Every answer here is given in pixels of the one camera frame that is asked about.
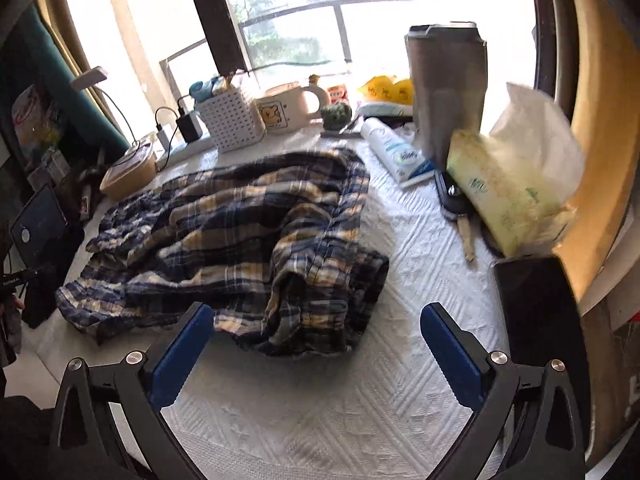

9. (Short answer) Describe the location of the white power strip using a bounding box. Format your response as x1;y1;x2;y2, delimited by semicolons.
152;127;216;168

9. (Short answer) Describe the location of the yellow packet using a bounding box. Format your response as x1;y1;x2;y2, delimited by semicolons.
357;75;416;106

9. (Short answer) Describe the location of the brown food box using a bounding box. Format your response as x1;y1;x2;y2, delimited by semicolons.
100;142;158;201

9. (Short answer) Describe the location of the yellow tissue pack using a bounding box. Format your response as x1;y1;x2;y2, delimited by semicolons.
446;82;586;258

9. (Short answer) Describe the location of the black phone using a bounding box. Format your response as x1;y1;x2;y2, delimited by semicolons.
492;255;591;461

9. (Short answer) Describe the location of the white textured tablecloth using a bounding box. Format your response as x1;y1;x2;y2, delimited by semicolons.
10;125;586;480

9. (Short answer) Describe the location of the balcony railing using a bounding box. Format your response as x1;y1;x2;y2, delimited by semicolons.
160;0;416;86

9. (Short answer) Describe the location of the plaid flannel shirt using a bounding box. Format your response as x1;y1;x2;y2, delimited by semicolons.
55;147;391;358

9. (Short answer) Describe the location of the black car key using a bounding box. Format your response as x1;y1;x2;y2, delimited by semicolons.
434;170;478;263

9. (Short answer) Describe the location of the white plastic basket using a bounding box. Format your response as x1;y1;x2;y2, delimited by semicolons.
194;85;266;153

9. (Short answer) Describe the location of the grey desk lamp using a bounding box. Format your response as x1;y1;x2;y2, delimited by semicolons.
70;66;151;153

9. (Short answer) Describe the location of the light blue packet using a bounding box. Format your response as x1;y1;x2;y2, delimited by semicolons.
190;79;222;103

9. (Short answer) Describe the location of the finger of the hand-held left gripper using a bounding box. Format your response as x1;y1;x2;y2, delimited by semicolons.
2;266;50;291

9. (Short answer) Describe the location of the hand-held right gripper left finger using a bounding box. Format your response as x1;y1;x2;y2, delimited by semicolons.
49;301;216;480

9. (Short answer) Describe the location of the steel tumbler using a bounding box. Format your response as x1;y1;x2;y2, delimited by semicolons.
405;22;488;171

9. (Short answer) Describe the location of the small potted cactus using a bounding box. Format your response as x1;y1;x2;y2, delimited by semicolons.
320;101;353;133

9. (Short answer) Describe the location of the white lotion tube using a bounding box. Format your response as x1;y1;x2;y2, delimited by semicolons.
360;116;436;188

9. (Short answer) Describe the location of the cream mug with bear print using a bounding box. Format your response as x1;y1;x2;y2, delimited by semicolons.
254;82;332;135

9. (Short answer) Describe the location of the yellow curtain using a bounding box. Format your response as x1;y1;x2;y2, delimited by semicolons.
545;0;640;306

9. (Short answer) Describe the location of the dark window post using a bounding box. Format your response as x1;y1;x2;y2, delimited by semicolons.
181;0;251;73

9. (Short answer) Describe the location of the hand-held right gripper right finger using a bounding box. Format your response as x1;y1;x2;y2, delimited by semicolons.
420;301;586;480

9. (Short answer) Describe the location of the black charger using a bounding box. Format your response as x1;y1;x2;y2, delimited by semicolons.
176;112;203;143

